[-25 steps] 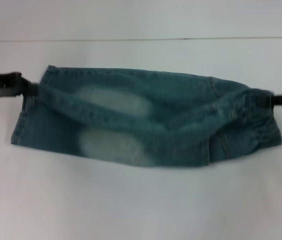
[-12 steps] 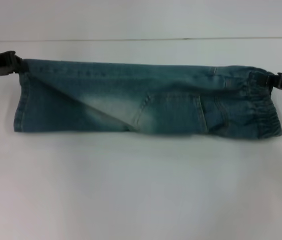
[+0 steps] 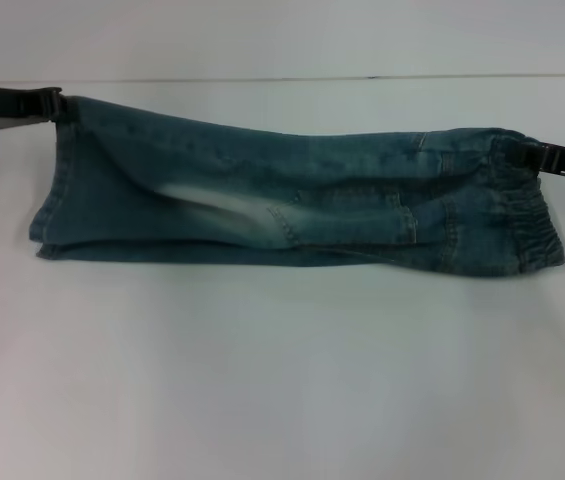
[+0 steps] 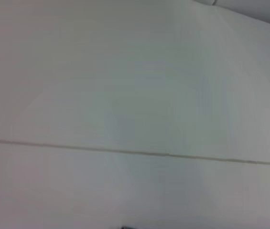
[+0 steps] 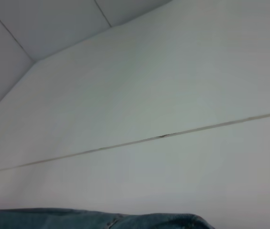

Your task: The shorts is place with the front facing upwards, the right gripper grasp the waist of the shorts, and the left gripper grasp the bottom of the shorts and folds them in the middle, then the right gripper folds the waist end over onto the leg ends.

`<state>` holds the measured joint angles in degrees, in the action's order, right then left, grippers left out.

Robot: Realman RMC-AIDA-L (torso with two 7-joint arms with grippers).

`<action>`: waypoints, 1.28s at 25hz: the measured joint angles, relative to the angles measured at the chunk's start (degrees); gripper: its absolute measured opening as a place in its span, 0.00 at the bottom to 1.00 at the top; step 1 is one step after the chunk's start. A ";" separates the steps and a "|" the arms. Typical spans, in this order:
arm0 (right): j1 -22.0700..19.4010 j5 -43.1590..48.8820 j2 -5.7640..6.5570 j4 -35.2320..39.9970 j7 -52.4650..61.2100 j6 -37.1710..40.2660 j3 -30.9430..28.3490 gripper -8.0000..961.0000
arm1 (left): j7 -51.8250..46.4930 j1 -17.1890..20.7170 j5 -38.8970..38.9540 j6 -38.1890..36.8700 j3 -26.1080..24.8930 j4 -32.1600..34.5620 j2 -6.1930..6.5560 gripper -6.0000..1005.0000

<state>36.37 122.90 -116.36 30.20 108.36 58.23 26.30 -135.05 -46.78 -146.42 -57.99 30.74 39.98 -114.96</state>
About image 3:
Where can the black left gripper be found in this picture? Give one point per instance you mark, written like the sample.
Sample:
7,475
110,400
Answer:
7,102

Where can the blue denim shorts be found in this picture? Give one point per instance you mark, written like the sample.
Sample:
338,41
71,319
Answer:
287,200

